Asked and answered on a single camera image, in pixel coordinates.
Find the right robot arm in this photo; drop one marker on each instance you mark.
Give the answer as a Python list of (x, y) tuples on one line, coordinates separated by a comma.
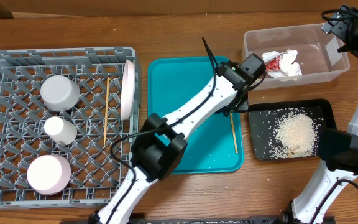
[(337, 150)]

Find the black rectangular tray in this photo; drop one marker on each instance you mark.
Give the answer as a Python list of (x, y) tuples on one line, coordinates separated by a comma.
[(261, 118)]

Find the white napkin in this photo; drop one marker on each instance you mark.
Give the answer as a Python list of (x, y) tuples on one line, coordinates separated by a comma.
[(289, 67)]

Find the cream white cup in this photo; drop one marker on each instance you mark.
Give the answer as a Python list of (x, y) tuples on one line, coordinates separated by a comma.
[(60, 130)]

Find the red snack wrapper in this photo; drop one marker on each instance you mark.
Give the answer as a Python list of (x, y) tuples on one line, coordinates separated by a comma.
[(273, 64)]

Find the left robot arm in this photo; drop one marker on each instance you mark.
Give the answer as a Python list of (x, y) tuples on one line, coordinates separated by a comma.
[(161, 143)]

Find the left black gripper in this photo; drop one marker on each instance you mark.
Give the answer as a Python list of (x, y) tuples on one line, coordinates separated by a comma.
[(242, 106)]

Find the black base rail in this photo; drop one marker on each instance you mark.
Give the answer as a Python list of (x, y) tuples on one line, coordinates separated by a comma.
[(250, 220)]

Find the grey white small bowl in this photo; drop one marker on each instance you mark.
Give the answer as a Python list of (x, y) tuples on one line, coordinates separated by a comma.
[(59, 93)]

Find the large white plate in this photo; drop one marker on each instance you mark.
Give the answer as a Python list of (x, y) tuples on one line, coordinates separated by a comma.
[(128, 90)]

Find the clear plastic waste bin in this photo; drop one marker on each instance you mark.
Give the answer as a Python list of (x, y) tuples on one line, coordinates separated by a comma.
[(317, 56)]

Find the pink shallow bowl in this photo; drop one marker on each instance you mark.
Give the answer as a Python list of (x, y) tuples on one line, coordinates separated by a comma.
[(49, 174)]

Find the grey plastic dish rack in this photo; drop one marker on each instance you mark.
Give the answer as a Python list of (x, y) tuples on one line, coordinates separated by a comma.
[(96, 170)]

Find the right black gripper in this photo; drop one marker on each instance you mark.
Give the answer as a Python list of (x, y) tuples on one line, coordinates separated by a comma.
[(337, 28)]

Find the teal plastic serving tray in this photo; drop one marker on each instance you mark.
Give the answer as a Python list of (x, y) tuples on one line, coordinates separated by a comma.
[(171, 82)]

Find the pile of white rice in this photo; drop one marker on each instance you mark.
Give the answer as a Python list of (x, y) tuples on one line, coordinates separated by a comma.
[(294, 133)]

